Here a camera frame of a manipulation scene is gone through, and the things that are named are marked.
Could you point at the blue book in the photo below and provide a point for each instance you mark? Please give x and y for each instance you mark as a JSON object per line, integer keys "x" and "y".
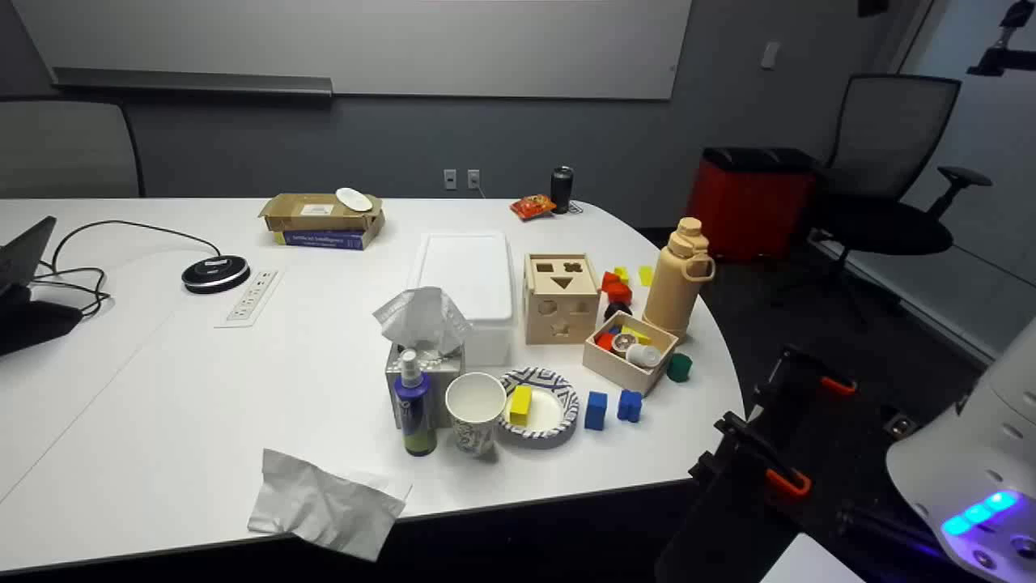
{"x": 324, "y": 240}

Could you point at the translucent plastic container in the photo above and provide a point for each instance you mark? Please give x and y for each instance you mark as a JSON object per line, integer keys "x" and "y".
{"x": 491, "y": 345}

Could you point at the crumpled white tissue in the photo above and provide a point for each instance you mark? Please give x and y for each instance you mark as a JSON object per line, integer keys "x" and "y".
{"x": 324, "y": 507}

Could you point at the grey chair backrest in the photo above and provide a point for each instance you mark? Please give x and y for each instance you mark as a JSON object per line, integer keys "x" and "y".
{"x": 65, "y": 147}

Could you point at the wooden toy tray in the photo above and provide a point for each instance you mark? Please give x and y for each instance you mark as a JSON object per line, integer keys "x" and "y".
{"x": 621, "y": 374}

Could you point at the white paper sheet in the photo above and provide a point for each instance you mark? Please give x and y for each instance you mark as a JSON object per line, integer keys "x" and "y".
{"x": 810, "y": 560}

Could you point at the orange snack packet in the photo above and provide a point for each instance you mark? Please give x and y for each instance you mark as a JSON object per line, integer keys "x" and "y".
{"x": 533, "y": 205}

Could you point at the black round speaker puck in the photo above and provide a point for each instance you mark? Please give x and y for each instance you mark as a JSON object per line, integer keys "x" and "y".
{"x": 216, "y": 272}

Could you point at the white paper cup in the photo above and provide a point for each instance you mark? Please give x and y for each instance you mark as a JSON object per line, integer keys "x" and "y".
{"x": 474, "y": 402}

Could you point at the red toy figure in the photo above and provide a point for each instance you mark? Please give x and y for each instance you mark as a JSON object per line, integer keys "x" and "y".
{"x": 617, "y": 290}

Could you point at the green toy block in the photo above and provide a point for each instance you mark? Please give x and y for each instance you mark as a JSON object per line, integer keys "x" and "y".
{"x": 679, "y": 368}

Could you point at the black open laptop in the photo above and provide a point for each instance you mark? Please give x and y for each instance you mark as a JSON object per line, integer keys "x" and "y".
{"x": 25, "y": 312}

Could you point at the small yellow toy piece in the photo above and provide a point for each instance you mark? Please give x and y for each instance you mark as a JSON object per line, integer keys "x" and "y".
{"x": 645, "y": 276}

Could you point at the white wall outlet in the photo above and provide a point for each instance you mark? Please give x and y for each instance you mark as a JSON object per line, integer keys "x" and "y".
{"x": 451, "y": 174}
{"x": 474, "y": 174}

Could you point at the grey tissue box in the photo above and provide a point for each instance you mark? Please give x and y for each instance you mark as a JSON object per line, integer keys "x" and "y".
{"x": 442, "y": 382}

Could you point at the white label strip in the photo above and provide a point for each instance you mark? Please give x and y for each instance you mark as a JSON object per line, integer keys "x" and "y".
{"x": 249, "y": 298}

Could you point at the purple green spray bottle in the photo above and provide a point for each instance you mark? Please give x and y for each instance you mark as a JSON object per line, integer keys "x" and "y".
{"x": 415, "y": 414}

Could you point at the blue toy block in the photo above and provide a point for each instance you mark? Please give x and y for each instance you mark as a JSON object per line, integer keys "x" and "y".
{"x": 629, "y": 404}
{"x": 598, "y": 412}

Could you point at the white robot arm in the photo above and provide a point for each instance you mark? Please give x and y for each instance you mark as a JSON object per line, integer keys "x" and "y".
{"x": 971, "y": 464}

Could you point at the black can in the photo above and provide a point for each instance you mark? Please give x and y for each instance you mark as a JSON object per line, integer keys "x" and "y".
{"x": 562, "y": 188}

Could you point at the white wall whiteboard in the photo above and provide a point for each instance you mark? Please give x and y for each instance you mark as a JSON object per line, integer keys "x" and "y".
{"x": 358, "y": 42}

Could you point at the brown cardboard box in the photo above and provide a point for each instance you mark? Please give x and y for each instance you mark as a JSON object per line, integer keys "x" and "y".
{"x": 313, "y": 215}

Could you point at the white blue patterned bowl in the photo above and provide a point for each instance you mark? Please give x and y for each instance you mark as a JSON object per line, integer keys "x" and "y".
{"x": 556, "y": 414}

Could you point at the grey whiteboard marker tray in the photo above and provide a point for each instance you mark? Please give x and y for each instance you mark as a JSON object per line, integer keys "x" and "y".
{"x": 196, "y": 83}

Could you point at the white light switch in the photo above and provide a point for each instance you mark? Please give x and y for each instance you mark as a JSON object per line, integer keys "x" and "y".
{"x": 768, "y": 56}

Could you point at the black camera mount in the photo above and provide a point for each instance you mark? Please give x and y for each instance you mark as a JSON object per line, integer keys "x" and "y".
{"x": 1009, "y": 36}

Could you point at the wooden shape sorter box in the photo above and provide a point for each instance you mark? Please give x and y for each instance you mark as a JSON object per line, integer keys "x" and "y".
{"x": 562, "y": 307}

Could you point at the beige water bottle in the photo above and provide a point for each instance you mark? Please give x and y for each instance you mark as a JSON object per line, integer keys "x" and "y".
{"x": 679, "y": 278}

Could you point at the red waste bin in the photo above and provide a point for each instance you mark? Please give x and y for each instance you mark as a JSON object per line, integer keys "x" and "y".
{"x": 748, "y": 210}

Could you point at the yellow toy block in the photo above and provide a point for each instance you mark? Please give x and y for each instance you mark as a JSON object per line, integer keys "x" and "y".
{"x": 519, "y": 402}

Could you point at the white round tape roll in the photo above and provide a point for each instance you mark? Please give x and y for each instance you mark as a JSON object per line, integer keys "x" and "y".
{"x": 353, "y": 199}

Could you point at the black mesh office chair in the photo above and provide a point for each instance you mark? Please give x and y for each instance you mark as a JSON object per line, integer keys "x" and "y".
{"x": 891, "y": 139}

